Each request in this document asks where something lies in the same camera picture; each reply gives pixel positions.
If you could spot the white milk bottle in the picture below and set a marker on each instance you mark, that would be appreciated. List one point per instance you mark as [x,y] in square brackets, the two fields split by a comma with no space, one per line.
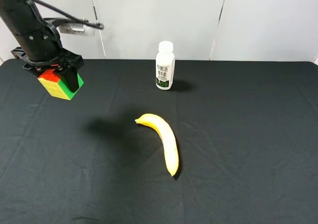
[165,63]

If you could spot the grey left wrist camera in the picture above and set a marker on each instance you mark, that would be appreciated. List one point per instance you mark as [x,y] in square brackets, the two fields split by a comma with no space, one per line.
[76,29]

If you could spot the black tablecloth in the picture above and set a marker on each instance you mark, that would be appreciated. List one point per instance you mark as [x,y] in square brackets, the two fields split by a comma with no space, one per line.
[230,143]

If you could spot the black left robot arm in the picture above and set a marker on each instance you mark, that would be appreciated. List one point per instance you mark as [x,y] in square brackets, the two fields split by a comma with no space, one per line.
[13,12]

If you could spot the multicoloured puzzle cube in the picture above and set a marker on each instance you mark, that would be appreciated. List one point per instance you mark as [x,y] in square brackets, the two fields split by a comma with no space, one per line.
[55,86]

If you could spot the yellow banana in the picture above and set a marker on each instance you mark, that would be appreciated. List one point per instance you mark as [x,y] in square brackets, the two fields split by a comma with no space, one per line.
[167,137]

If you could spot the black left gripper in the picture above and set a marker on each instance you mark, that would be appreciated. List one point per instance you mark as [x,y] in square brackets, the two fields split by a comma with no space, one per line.
[40,46]

